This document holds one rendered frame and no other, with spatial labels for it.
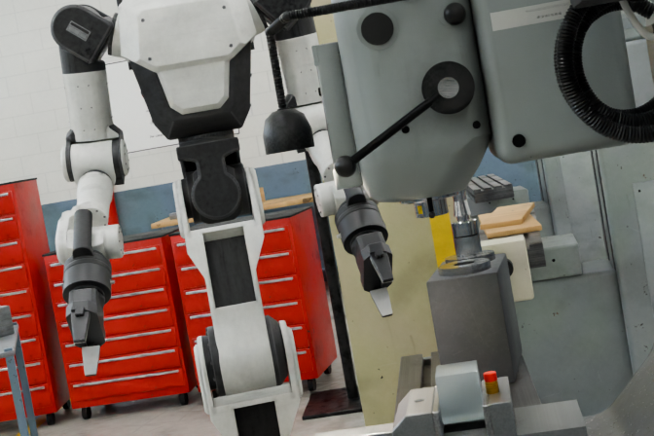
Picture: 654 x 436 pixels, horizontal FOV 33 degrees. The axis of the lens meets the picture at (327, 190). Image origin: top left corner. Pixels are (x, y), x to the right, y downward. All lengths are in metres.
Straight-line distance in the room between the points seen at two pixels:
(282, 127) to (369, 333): 1.88
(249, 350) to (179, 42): 0.63
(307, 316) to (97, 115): 3.98
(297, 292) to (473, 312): 4.35
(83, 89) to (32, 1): 9.01
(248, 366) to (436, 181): 0.79
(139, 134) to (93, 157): 8.65
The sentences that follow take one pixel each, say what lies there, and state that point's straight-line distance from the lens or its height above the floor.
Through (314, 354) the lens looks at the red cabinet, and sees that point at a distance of 6.24.
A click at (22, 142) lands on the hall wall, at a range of 11.33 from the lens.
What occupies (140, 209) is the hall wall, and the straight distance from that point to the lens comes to 10.99.
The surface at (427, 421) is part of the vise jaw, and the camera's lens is 1.36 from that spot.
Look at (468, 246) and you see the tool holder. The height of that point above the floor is 1.18.
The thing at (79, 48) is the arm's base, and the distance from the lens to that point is 2.32.
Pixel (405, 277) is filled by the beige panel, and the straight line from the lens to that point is 3.36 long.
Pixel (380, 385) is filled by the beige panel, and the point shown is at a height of 0.64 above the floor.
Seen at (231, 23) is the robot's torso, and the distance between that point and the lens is 2.25.
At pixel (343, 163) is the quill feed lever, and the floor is 1.38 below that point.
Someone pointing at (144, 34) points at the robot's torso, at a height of 1.68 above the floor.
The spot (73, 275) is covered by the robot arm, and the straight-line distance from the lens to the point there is 2.08.
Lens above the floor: 1.43
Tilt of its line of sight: 3 degrees down
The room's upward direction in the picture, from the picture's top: 10 degrees counter-clockwise
